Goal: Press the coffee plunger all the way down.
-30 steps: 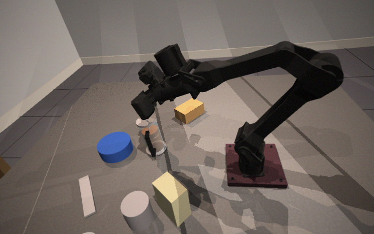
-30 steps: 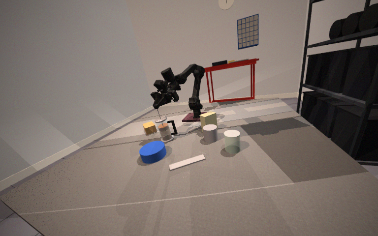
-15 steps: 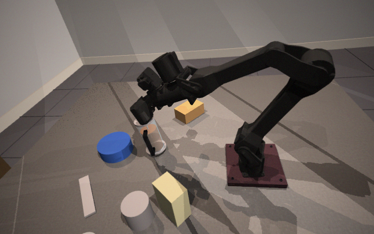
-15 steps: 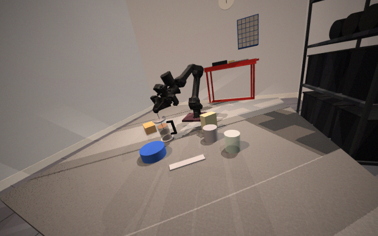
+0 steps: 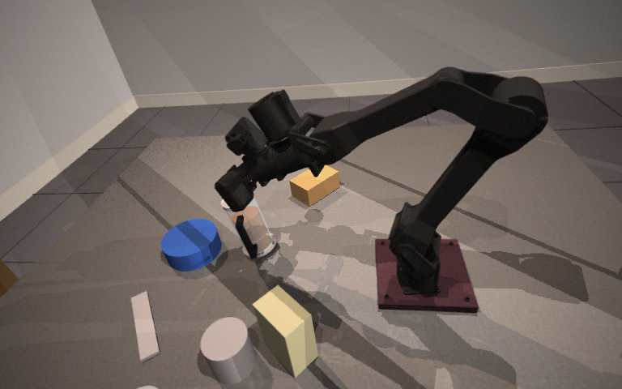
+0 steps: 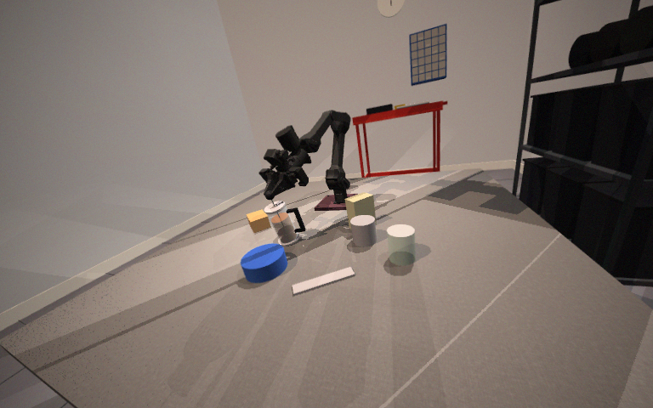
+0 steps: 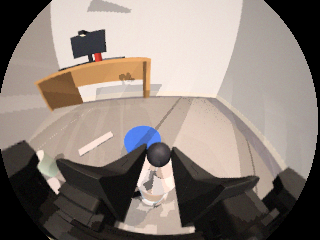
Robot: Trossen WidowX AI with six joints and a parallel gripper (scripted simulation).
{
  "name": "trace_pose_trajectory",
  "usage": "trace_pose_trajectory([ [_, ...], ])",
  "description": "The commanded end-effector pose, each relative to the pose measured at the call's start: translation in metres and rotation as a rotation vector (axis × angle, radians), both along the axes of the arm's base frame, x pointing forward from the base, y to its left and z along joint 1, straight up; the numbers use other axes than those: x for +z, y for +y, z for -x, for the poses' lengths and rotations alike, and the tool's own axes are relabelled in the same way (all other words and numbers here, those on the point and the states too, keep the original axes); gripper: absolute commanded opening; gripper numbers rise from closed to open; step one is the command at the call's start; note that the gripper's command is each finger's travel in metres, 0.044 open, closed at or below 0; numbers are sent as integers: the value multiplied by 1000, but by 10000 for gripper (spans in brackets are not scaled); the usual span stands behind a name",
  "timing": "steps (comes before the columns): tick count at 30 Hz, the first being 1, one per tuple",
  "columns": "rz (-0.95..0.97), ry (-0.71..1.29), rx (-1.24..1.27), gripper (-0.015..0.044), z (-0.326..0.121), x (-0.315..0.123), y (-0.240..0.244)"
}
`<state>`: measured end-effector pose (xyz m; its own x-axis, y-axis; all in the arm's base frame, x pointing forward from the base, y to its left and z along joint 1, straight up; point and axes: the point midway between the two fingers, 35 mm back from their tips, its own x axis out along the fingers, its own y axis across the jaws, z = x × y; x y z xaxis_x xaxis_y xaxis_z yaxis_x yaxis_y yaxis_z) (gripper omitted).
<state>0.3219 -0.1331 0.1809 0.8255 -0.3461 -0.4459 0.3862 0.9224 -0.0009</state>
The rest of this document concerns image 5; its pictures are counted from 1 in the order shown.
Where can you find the blue short cylinder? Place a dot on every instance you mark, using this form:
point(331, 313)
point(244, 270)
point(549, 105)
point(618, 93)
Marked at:
point(191, 245)

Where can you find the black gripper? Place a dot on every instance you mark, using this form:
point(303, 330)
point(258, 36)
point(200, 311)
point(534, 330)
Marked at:
point(237, 186)

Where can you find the glass french press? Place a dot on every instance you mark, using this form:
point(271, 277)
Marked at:
point(252, 229)

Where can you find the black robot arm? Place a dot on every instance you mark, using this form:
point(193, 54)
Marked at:
point(507, 114)

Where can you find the orange rectangular block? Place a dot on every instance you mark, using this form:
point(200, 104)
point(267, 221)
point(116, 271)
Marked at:
point(309, 189)

